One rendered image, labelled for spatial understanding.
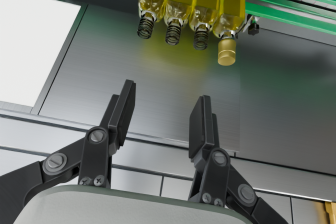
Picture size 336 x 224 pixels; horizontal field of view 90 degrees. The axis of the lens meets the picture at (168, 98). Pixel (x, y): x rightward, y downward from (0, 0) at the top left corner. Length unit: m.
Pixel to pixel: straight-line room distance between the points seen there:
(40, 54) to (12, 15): 0.15
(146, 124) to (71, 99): 0.18
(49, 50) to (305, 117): 0.73
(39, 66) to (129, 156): 0.31
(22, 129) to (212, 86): 0.45
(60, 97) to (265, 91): 0.56
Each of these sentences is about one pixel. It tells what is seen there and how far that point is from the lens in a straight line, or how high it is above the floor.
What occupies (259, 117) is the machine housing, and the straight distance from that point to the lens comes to 0.54.
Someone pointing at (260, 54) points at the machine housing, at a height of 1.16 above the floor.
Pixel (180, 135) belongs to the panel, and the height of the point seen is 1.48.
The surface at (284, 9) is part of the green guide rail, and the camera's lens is 0.63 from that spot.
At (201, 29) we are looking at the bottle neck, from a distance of 0.37.
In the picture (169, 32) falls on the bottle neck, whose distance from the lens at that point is 0.36.
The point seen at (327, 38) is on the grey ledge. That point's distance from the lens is 0.84.
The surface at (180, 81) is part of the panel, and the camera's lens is 0.45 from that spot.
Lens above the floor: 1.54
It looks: 21 degrees down
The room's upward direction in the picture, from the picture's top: 170 degrees counter-clockwise
